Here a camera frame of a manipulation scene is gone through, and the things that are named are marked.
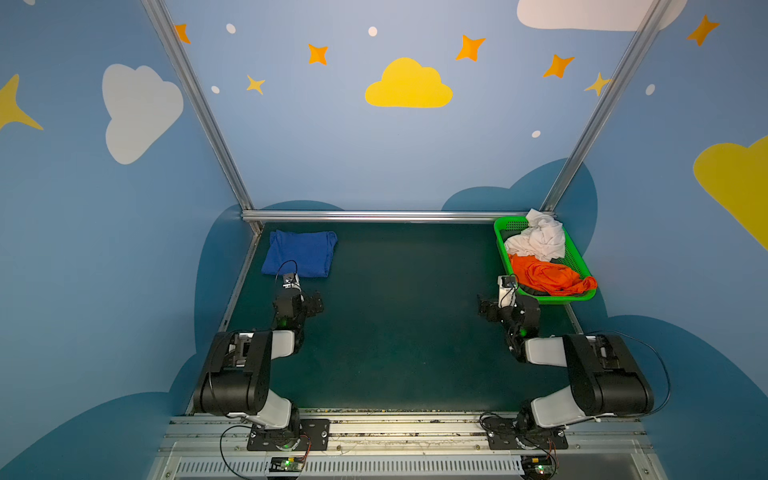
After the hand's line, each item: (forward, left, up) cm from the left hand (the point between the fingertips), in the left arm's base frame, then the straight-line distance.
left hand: (307, 292), depth 95 cm
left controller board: (-45, -2, -6) cm, 45 cm away
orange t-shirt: (+4, -80, +4) cm, 80 cm away
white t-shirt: (+21, -82, +5) cm, 85 cm away
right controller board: (-45, -63, -6) cm, 78 cm away
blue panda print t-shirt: (+18, +4, -2) cm, 18 cm away
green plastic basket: (+31, -73, +1) cm, 79 cm away
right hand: (+1, -62, +2) cm, 62 cm away
